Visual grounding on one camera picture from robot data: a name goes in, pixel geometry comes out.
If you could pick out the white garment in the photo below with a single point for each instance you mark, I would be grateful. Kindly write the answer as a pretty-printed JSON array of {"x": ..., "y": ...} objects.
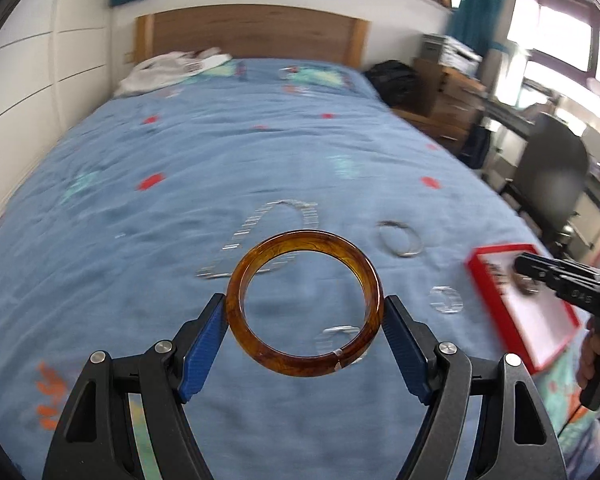
[{"x": 155, "y": 72}]

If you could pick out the window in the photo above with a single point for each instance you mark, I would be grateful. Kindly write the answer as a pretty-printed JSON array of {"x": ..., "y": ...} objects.
[{"x": 555, "y": 35}]

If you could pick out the printed blue blanket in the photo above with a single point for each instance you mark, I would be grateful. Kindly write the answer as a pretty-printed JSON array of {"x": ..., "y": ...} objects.
[{"x": 180, "y": 185}]

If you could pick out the wooden drawer chest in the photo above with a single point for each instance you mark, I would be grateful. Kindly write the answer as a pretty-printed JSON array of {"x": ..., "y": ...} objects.
[{"x": 455, "y": 95}]

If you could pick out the wide teal curtain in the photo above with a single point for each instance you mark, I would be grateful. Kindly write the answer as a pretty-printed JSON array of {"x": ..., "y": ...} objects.
[{"x": 480, "y": 10}]

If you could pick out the wooden bed headboard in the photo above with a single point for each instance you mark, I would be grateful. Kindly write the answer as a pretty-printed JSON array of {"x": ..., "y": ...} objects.
[{"x": 255, "y": 35}]

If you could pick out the dark hanging bag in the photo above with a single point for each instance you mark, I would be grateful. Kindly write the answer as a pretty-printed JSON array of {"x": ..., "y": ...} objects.
[{"x": 477, "y": 145}]

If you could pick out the white wardrobe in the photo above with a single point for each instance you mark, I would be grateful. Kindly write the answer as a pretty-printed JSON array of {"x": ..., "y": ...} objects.
[{"x": 40, "y": 60}]

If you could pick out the person's right hand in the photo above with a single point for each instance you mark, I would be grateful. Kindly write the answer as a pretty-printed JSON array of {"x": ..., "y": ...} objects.
[{"x": 587, "y": 355}]

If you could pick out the red shallow box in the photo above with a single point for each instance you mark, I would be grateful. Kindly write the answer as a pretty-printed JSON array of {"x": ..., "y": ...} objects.
[{"x": 540, "y": 325}]

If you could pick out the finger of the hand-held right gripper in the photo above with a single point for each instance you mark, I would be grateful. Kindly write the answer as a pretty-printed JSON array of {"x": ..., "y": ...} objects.
[
  {"x": 554, "y": 285},
  {"x": 535, "y": 264}
]

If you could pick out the low wooden cabinet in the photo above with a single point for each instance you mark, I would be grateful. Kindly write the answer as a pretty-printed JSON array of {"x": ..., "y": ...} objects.
[{"x": 430, "y": 125}]

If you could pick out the thin dark metal bangle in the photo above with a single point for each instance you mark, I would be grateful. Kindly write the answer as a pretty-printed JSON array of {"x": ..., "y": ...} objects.
[{"x": 409, "y": 251}]

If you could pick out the white grey printer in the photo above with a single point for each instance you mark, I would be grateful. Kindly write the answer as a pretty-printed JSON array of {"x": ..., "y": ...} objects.
[{"x": 450, "y": 52}]

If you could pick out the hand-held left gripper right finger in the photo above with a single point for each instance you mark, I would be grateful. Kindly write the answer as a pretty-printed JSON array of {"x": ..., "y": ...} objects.
[{"x": 405, "y": 355}]

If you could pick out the grey desk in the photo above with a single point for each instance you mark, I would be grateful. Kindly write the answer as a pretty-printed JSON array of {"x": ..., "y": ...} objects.
[{"x": 507, "y": 115}]

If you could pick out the dark grey office chair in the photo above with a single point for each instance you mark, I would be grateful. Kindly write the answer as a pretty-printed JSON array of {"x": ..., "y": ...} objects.
[{"x": 550, "y": 160}]

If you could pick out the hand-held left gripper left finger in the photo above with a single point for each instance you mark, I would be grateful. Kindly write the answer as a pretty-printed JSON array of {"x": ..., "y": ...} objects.
[{"x": 200, "y": 355}]

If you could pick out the large brown resin bangle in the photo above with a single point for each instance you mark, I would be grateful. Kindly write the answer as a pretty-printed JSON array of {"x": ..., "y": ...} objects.
[{"x": 300, "y": 242}]

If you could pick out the black backpack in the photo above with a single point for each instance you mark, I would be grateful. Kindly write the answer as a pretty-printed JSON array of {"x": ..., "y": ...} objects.
[{"x": 392, "y": 80}]

